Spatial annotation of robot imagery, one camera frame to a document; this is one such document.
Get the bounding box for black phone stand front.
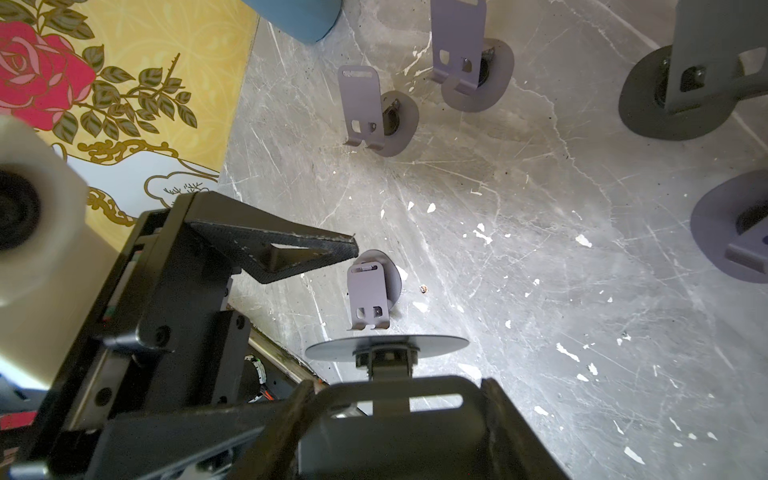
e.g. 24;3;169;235
297;333;488;480

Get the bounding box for green plant blue pot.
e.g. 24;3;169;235
243;0;343;45

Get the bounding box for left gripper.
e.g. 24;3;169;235
11;192;359;479

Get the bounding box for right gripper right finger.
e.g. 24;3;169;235
480;378;569;480

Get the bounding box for purple phone stand front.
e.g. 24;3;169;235
347;249;402;331

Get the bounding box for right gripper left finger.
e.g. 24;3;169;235
227;380;315;479

